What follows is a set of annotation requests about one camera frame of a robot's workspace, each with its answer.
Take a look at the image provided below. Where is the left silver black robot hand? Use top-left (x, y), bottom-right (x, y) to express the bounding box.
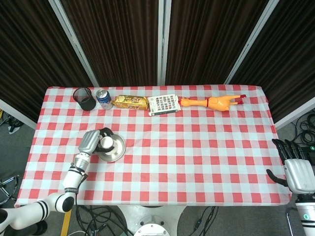
top-left (78, 127), bottom-right (115, 155)

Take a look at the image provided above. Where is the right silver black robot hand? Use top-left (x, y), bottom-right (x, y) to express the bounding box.
top-left (266, 139), bottom-right (315, 195)

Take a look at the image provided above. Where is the white paper cup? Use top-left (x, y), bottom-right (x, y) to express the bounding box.
top-left (99, 136), bottom-right (114, 149)

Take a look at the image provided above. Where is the silver metal plate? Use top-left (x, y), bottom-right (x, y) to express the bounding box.
top-left (97, 134), bottom-right (126, 163)

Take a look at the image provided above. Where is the black power strip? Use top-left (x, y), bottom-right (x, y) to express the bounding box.
top-left (301, 145), bottom-right (315, 160)

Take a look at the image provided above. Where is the black mesh pen holder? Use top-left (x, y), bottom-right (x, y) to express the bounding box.
top-left (73, 87), bottom-right (96, 112)

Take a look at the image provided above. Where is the blue soda can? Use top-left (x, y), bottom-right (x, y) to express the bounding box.
top-left (95, 88), bottom-right (114, 110)

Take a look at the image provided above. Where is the yellow snack packet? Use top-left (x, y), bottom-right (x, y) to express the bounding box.
top-left (112, 95), bottom-right (150, 111)

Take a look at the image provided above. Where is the white patterned box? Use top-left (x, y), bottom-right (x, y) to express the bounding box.
top-left (147, 93), bottom-right (182, 117)

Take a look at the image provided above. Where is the red white checkered tablecloth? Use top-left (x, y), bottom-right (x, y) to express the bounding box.
top-left (14, 85), bottom-right (292, 208)

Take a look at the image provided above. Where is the yellow floor tape strip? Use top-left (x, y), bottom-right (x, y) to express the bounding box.
top-left (61, 211), bottom-right (74, 236)

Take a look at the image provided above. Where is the black chrome stool base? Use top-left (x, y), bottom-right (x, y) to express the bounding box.
top-left (0, 175), bottom-right (20, 206)

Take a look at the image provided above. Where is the dark ribbed partition panel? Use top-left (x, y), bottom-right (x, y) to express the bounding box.
top-left (60, 0), bottom-right (160, 87)
top-left (0, 0), bottom-right (94, 123)
top-left (165, 0), bottom-right (268, 86)
top-left (230, 0), bottom-right (315, 123)

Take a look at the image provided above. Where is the yellow rubber chicken toy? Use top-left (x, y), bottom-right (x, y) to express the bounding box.
top-left (178, 94), bottom-right (248, 112)

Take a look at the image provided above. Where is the black floor cable bundle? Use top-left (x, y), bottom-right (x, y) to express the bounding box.
top-left (73, 206), bottom-right (133, 236)
top-left (291, 109), bottom-right (315, 148)
top-left (193, 206), bottom-right (220, 231)

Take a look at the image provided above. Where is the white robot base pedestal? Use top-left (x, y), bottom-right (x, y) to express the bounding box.
top-left (115, 205), bottom-right (188, 236)

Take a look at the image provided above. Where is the grey aluminium partition post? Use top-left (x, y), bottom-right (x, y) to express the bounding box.
top-left (224, 0), bottom-right (280, 85)
top-left (157, 0), bottom-right (172, 86)
top-left (48, 0), bottom-right (99, 87)

